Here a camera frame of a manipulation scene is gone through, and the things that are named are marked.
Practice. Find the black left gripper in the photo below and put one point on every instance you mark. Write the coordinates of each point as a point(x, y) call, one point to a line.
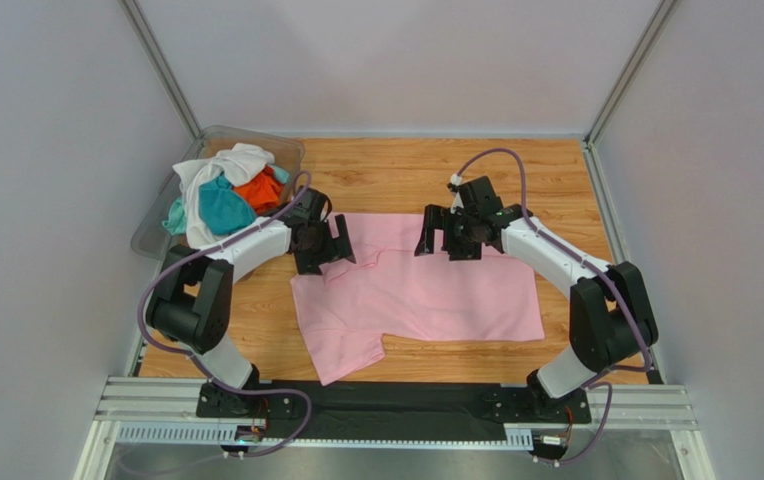
point(336, 248)

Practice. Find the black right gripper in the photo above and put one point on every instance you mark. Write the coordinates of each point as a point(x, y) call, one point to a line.
point(448, 232)

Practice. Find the pink t shirt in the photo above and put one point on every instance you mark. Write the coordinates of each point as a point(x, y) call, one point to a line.
point(344, 313)

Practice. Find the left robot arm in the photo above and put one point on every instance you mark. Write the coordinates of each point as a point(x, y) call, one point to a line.
point(186, 310)

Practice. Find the orange t shirt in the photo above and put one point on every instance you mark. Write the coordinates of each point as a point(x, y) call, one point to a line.
point(264, 191)

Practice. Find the teal t shirt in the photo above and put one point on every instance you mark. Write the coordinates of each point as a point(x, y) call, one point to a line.
point(223, 211)

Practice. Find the white t shirt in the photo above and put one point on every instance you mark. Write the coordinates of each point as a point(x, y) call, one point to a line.
point(239, 165)

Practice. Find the clear plastic bin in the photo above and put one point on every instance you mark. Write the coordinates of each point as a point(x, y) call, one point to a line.
point(151, 239)

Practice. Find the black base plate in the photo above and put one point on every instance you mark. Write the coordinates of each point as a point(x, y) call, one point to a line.
point(392, 411)

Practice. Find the aluminium corner post left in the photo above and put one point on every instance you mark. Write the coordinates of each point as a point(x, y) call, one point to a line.
point(137, 19)

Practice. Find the aluminium corner post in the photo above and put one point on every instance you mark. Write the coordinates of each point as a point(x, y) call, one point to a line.
point(137, 19)
point(641, 51)

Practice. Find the aluminium corner post right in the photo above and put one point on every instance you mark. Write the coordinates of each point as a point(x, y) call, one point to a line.
point(641, 51)

